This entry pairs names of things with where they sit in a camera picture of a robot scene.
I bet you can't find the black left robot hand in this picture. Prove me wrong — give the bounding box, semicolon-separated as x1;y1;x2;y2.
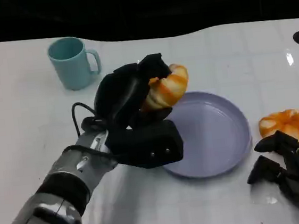
89;52;179;134

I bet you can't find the orange white toy bread roll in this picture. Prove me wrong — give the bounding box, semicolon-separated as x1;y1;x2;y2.
136;63;192;113
257;108;299;156

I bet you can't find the pale green mug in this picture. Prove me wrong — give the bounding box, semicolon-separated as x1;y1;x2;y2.
46;34;104;93

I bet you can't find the black backdrop curtain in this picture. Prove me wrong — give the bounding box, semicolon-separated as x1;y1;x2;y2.
0;0;299;55

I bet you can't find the lilac plate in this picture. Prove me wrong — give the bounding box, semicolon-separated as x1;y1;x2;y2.
154;85;256;182

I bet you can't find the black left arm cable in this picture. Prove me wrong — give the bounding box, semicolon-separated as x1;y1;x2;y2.
57;99;115;166

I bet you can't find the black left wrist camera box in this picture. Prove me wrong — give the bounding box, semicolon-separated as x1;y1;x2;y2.
104;118;186;173

